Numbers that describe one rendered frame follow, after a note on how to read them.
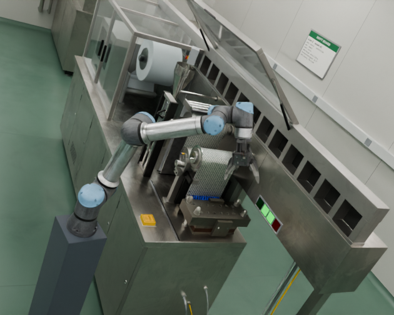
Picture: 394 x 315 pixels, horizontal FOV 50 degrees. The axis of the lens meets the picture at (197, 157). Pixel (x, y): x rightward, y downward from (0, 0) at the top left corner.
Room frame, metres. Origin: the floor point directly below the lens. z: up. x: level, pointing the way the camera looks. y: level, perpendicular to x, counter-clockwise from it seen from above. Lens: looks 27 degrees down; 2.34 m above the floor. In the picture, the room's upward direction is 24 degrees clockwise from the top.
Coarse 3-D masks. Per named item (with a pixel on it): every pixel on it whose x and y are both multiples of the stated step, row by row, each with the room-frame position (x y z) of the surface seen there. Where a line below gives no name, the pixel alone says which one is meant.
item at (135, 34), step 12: (108, 0) 3.52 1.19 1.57; (144, 0) 4.03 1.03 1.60; (120, 12) 3.19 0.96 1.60; (132, 24) 2.99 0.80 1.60; (108, 36) 3.32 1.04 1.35; (132, 36) 2.85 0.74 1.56; (144, 36) 2.88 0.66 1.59; (156, 36) 2.96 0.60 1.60; (84, 48) 3.82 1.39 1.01; (132, 48) 2.85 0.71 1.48; (84, 60) 3.73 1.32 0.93; (96, 72) 3.33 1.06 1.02; (120, 84) 2.85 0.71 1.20; (108, 120) 2.84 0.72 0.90
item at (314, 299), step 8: (240, 192) 2.50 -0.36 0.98; (240, 200) 2.51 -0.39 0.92; (312, 296) 1.78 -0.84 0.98; (320, 296) 1.75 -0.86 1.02; (328, 296) 1.77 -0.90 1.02; (304, 304) 1.79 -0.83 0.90; (312, 304) 1.76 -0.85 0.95; (320, 304) 1.77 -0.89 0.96; (304, 312) 1.77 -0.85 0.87; (312, 312) 1.76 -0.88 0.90
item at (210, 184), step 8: (200, 176) 2.13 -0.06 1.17; (208, 176) 2.16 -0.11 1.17; (216, 176) 2.19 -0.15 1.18; (224, 176) 2.22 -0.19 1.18; (192, 184) 2.12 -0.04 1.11; (200, 184) 2.15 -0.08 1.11; (208, 184) 2.18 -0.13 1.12; (216, 184) 2.21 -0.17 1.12; (224, 184) 2.24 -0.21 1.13; (192, 192) 2.13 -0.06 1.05; (200, 192) 2.16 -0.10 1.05; (208, 192) 2.19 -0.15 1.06; (216, 192) 2.22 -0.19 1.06
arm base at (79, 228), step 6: (72, 216) 1.61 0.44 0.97; (78, 216) 1.59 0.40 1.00; (66, 222) 1.62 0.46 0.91; (72, 222) 1.59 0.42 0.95; (78, 222) 1.59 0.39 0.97; (84, 222) 1.60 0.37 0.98; (90, 222) 1.61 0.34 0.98; (96, 222) 1.66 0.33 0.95; (72, 228) 1.58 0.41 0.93; (78, 228) 1.59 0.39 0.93; (84, 228) 1.59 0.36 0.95; (90, 228) 1.61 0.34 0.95; (96, 228) 1.65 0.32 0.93; (78, 234) 1.58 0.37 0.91; (84, 234) 1.59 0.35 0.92; (90, 234) 1.61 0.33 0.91
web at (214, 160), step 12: (180, 144) 2.47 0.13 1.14; (192, 144) 2.34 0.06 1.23; (204, 144) 2.39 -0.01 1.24; (216, 144) 2.44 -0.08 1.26; (168, 156) 2.44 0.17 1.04; (204, 156) 2.14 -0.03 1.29; (216, 156) 2.19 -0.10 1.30; (228, 156) 2.24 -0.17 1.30; (168, 168) 2.46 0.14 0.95; (204, 168) 2.13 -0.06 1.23; (216, 168) 2.18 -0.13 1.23
